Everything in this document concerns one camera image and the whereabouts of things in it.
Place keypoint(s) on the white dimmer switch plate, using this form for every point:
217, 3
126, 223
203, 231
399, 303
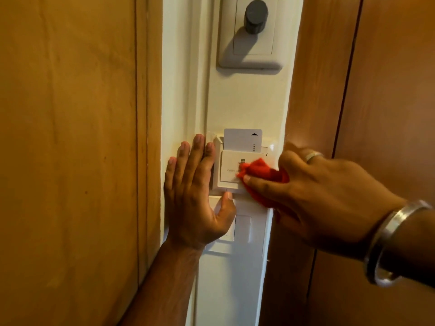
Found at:
253, 47

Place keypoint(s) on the person's left thumb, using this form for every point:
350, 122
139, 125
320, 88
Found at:
227, 208

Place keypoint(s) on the red cleaning cloth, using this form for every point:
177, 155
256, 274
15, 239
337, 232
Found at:
260, 171

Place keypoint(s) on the person's left hand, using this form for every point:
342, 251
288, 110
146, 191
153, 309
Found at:
190, 207

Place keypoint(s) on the white key card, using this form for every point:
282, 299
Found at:
241, 139

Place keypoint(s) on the person's left forearm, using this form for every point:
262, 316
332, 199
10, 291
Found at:
166, 285

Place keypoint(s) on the person's right hand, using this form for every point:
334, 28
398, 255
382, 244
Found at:
326, 200

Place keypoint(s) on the person's right forearm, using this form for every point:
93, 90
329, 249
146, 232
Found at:
414, 247

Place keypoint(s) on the person's right thumb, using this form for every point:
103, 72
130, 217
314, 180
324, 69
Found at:
266, 187

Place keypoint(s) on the light wooden panel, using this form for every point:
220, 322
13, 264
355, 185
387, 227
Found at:
68, 159

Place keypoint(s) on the white key card switch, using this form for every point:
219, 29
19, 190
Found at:
229, 174

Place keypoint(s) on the reddish wooden door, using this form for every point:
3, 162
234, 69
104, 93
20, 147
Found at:
373, 98

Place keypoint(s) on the person's left middle finger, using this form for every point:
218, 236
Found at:
195, 159

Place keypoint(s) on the person's left little finger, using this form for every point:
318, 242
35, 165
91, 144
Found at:
170, 176

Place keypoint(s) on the white light switch plate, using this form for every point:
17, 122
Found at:
249, 230

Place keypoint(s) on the grey dimmer knob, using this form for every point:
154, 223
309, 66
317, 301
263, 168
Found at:
256, 16

